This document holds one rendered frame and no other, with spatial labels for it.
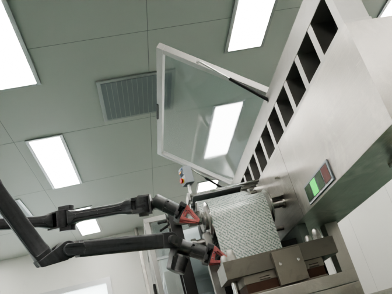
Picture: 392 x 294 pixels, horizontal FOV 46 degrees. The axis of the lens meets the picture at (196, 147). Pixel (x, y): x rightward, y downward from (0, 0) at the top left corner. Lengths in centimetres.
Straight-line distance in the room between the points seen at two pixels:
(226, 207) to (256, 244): 18
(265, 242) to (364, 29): 91
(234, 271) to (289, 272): 18
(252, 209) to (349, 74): 78
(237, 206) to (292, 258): 36
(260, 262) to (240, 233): 25
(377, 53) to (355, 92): 11
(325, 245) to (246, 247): 31
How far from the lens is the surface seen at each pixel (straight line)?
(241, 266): 161
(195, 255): 179
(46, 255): 159
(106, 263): 751
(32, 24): 308
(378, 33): 132
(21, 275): 772
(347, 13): 135
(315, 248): 169
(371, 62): 125
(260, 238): 185
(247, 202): 189
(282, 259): 162
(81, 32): 317
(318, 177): 159
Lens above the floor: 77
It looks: 24 degrees up
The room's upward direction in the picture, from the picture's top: 16 degrees counter-clockwise
